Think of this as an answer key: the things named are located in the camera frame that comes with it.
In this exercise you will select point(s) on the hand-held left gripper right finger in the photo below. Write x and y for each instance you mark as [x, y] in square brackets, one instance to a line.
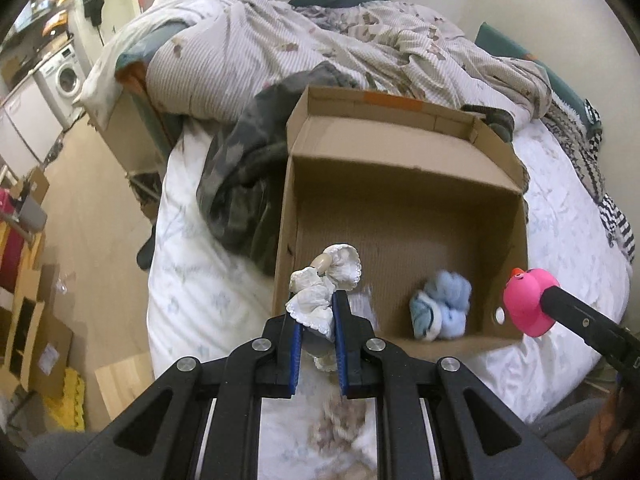
[341, 345]

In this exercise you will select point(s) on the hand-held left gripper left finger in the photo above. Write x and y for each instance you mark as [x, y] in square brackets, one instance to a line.
[295, 355]

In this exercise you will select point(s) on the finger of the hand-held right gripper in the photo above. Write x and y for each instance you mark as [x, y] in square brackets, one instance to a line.
[580, 317]

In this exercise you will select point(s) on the white frilly sock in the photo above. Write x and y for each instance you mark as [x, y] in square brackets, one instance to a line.
[320, 300]

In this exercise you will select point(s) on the pink rubber duck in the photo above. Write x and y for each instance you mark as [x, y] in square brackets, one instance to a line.
[525, 302]

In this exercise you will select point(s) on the blue fuzzy sock ball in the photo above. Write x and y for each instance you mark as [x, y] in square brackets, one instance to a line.
[440, 305]

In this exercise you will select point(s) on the cardboard box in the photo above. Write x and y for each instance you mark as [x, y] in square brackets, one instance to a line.
[400, 210]

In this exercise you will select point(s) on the white bed sheet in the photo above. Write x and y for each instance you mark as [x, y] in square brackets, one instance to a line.
[210, 300]

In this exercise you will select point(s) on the black and white checked cloth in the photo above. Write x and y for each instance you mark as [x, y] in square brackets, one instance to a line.
[585, 160]

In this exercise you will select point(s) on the light wooden board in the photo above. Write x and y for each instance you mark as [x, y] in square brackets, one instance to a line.
[125, 382]

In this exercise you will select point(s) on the camouflage garment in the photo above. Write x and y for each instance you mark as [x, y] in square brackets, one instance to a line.
[240, 185]

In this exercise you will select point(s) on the dark grey cloth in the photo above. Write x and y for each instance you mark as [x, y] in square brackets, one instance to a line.
[495, 120]

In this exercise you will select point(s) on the yellow foam mat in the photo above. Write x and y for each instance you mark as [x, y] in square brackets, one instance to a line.
[65, 400]

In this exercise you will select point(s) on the teal cushion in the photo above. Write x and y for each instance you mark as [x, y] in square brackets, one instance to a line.
[550, 75]

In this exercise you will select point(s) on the flat cardboard boxes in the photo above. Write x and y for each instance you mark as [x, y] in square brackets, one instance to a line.
[35, 340]

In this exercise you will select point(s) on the grey bin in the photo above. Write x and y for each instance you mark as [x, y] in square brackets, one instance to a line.
[32, 212]

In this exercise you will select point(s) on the striped patterned duvet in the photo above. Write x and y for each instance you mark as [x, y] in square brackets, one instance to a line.
[260, 45]

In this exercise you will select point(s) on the white cabinet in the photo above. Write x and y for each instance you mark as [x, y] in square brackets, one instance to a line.
[25, 120]

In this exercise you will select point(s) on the white washing machine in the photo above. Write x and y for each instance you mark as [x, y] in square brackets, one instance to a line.
[62, 77]

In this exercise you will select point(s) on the black hanging bag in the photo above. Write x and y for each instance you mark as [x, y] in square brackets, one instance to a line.
[93, 2]

